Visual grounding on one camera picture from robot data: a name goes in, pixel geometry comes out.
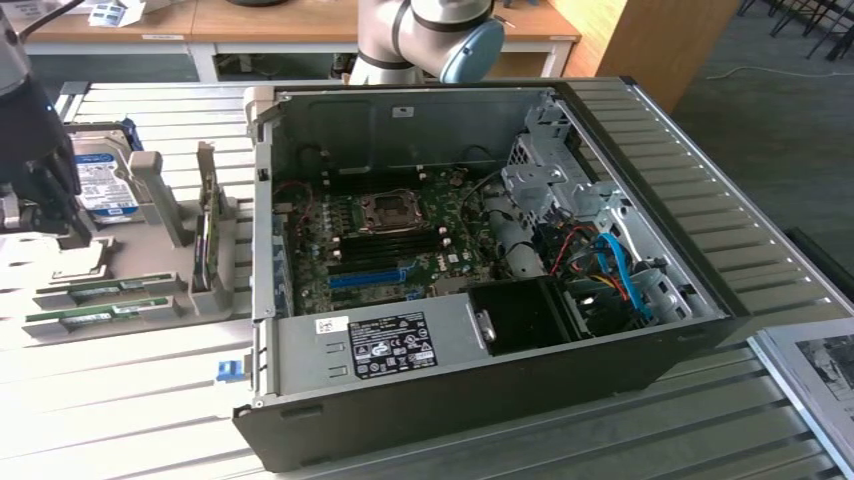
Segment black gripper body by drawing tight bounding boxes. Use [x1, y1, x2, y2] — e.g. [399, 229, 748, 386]
[0, 79, 82, 199]

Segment black chair legs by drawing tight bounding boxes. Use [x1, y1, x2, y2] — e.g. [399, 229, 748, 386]
[735, 0, 854, 62]

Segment black fan shroud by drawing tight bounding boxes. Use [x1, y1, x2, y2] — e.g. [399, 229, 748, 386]
[465, 277, 579, 357]

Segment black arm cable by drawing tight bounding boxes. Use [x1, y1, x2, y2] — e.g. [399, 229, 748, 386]
[17, 0, 89, 39]

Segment grey parts rack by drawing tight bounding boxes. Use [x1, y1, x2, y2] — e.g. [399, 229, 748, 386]
[0, 140, 253, 347]

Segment green graphics card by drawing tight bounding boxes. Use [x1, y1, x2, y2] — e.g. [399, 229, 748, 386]
[192, 167, 224, 297]

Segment green RAM stick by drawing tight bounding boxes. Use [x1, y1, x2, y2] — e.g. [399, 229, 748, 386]
[57, 297, 169, 329]
[64, 277, 169, 303]

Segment white floor cable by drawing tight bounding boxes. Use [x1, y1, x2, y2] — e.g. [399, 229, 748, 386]
[704, 63, 854, 82]

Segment black RAM slot bank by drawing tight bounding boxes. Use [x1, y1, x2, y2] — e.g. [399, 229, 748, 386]
[336, 233, 447, 268]

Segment small blue plastic clip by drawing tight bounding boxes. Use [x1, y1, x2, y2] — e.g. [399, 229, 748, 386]
[213, 358, 246, 385]

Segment metal disk bay cage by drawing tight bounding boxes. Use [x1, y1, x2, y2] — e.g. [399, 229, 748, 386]
[499, 93, 699, 321]

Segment grey power supply with label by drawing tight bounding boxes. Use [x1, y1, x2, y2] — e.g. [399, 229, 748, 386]
[273, 293, 500, 396]

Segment printed magazine with grey photo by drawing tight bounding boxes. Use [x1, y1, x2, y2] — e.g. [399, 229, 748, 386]
[746, 322, 854, 471]

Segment wooden desk with white frame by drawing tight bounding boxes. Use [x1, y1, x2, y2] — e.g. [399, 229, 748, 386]
[18, 0, 583, 84]

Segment hard disk with blue label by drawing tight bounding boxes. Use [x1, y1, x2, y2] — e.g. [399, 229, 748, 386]
[64, 122, 144, 227]

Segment wooden cabinet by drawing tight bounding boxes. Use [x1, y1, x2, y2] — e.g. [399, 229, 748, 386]
[552, 0, 743, 115]

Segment green motherboard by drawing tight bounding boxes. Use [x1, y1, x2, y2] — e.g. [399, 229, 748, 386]
[289, 168, 515, 307]

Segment blue expansion slot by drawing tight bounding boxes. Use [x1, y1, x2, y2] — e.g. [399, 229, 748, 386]
[325, 266, 409, 290]

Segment blue flat data wire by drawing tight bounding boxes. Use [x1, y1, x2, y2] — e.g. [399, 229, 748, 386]
[595, 231, 652, 317]

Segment black open PC case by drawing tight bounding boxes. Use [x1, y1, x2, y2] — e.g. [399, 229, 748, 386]
[230, 75, 754, 474]

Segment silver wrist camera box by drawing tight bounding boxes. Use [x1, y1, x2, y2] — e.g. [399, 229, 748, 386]
[0, 185, 42, 234]

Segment CPU socket with metal frame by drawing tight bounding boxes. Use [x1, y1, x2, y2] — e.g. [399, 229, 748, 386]
[353, 189, 428, 234]

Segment red thin wire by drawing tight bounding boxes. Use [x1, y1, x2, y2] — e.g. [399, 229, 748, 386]
[547, 227, 596, 277]

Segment white paper box with blue print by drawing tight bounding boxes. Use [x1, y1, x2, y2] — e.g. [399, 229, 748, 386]
[86, 0, 152, 28]

